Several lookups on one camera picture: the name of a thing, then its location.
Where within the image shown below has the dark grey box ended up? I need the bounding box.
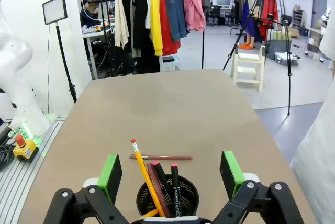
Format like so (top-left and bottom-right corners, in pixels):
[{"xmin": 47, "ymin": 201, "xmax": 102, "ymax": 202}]
[{"xmin": 266, "ymin": 39, "xmax": 289, "ymax": 60}]

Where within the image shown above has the LED light panel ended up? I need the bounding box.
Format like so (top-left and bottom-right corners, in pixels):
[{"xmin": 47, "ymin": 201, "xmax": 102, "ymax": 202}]
[{"xmin": 42, "ymin": 0, "xmax": 69, "ymax": 26}]

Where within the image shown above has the black mesh pen holder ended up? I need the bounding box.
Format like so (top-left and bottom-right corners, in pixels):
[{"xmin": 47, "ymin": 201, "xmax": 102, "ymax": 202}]
[{"xmin": 136, "ymin": 173, "xmax": 200, "ymax": 220}]

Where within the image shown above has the white plastic bin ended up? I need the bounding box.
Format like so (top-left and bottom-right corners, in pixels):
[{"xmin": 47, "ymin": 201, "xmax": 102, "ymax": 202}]
[{"xmin": 159, "ymin": 54, "xmax": 182, "ymax": 73}]

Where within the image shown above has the white desk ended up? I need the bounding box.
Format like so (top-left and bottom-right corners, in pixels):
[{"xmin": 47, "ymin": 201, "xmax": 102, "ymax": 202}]
[{"xmin": 83, "ymin": 26, "xmax": 114, "ymax": 80}]

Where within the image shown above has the clear plastic storage bin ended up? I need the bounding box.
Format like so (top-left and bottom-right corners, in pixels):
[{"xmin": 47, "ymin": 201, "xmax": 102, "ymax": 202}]
[{"xmin": 273, "ymin": 51, "xmax": 299, "ymax": 67}]

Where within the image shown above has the yellow pencil with pink eraser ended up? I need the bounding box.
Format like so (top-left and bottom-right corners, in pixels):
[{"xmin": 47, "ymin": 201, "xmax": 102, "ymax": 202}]
[{"xmin": 130, "ymin": 138, "xmax": 166, "ymax": 218}]

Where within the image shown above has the pink hanging jacket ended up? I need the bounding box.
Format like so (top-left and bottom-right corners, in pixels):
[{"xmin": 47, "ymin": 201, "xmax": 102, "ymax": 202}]
[{"xmin": 183, "ymin": 0, "xmax": 207, "ymax": 33}]

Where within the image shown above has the cream hanging garment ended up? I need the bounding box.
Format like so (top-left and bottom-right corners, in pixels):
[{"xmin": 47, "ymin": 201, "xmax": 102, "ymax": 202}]
[{"xmin": 114, "ymin": 0, "xmax": 130, "ymax": 50}]

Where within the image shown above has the white wooden step stool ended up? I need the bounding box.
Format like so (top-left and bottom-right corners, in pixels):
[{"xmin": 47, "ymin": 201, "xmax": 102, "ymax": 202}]
[{"xmin": 230, "ymin": 45, "xmax": 267, "ymax": 93}]

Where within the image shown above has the mannequin with blue skirt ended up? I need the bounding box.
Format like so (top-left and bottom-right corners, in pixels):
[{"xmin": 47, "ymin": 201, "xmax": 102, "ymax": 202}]
[{"xmin": 240, "ymin": 0, "xmax": 263, "ymax": 44}]

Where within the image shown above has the black light stand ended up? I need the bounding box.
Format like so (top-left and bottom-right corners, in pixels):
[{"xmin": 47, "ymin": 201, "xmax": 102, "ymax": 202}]
[{"xmin": 55, "ymin": 23, "xmax": 78, "ymax": 104}]

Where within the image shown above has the green-padded black right gripper right finger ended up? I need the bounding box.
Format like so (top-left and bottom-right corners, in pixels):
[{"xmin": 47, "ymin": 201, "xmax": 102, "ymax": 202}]
[{"xmin": 213, "ymin": 150, "xmax": 306, "ymax": 224}]

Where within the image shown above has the black marker with red cap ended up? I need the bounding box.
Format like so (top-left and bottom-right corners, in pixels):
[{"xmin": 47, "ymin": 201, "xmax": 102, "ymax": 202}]
[{"xmin": 171, "ymin": 163, "xmax": 183, "ymax": 219}]

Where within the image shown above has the black pen with pink cap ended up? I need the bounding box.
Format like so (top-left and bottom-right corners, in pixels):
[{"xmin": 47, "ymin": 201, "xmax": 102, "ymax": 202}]
[{"xmin": 152, "ymin": 160, "xmax": 174, "ymax": 196}]

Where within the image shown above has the black camera tripod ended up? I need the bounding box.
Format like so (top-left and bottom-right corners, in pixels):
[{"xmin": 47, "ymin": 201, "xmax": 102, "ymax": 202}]
[{"xmin": 222, "ymin": 0, "xmax": 293, "ymax": 116}]

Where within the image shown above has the maroon pencil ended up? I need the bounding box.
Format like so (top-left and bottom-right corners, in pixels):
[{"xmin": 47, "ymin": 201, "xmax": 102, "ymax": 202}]
[{"xmin": 146, "ymin": 162, "xmax": 171, "ymax": 218}]

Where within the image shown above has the red hanging garment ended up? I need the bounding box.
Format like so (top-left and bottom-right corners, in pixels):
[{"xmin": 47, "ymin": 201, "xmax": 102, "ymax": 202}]
[{"xmin": 159, "ymin": 0, "xmax": 182, "ymax": 56}]

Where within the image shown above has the red-brown pencil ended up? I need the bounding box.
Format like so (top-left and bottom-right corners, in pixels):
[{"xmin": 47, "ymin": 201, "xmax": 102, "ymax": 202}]
[{"xmin": 129, "ymin": 154, "xmax": 194, "ymax": 162}]

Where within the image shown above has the green-padded black right gripper left finger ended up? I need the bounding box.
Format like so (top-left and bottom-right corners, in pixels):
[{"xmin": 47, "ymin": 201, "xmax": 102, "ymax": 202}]
[{"xmin": 43, "ymin": 153, "xmax": 129, "ymax": 224}]

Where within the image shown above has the red hanging coat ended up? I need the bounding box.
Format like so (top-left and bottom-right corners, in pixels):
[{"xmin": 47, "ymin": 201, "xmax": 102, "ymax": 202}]
[{"xmin": 259, "ymin": 0, "xmax": 280, "ymax": 41}]

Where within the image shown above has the seated person in dark top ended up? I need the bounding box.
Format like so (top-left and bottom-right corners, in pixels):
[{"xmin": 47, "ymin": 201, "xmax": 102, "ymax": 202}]
[{"xmin": 79, "ymin": 0, "xmax": 100, "ymax": 28}]

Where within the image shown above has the ribbed aluminium base plate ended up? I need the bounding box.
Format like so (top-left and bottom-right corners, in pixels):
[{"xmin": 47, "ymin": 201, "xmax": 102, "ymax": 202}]
[{"xmin": 0, "ymin": 113, "xmax": 68, "ymax": 224}]

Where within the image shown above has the yellow emergency stop box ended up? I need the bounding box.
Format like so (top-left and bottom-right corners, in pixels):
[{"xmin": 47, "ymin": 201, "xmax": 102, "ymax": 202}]
[{"xmin": 13, "ymin": 134, "xmax": 40, "ymax": 163}]

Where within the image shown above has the yellow hanging hoodie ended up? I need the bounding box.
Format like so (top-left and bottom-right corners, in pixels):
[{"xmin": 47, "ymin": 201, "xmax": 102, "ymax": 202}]
[{"xmin": 149, "ymin": 0, "xmax": 165, "ymax": 57}]

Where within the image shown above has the black hanging garment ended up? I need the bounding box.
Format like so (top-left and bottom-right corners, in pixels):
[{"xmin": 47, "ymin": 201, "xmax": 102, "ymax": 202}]
[{"xmin": 121, "ymin": 0, "xmax": 153, "ymax": 58}]

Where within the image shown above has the black cable bundle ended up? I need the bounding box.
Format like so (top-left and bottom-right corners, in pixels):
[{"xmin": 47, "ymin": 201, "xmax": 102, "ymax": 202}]
[{"xmin": 0, "ymin": 143, "xmax": 16, "ymax": 170}]

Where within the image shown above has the pair of orange shoes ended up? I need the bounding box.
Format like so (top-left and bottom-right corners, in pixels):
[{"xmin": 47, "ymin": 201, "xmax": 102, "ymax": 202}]
[{"xmin": 238, "ymin": 41, "xmax": 255, "ymax": 50}]

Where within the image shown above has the blue denim jacket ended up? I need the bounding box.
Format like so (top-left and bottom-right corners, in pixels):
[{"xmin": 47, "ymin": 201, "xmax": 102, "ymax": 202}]
[{"xmin": 165, "ymin": 0, "xmax": 188, "ymax": 42}]

